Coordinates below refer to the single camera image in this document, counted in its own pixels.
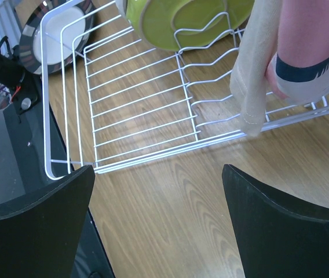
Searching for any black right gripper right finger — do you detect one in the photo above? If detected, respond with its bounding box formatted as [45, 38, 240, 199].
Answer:
[222, 164, 329, 277]

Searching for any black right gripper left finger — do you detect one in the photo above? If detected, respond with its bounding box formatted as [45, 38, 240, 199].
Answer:
[0, 166, 95, 277]

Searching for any green polka dot plate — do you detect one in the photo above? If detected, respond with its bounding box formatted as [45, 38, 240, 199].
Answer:
[126, 0, 254, 52]

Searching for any cream green floral plate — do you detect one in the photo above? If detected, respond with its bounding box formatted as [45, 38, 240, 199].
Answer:
[115, 0, 128, 20]

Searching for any beige hanging shirt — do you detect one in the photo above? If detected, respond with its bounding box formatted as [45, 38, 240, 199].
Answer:
[229, 0, 282, 136]

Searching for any pink patterned hanging garment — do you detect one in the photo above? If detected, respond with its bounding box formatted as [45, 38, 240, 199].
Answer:
[265, 1, 329, 105]

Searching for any black rimmed silver plate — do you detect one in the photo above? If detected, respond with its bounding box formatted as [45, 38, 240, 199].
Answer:
[19, 1, 96, 75]

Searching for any white wire dish rack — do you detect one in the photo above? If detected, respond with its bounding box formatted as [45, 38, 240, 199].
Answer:
[39, 0, 329, 181]

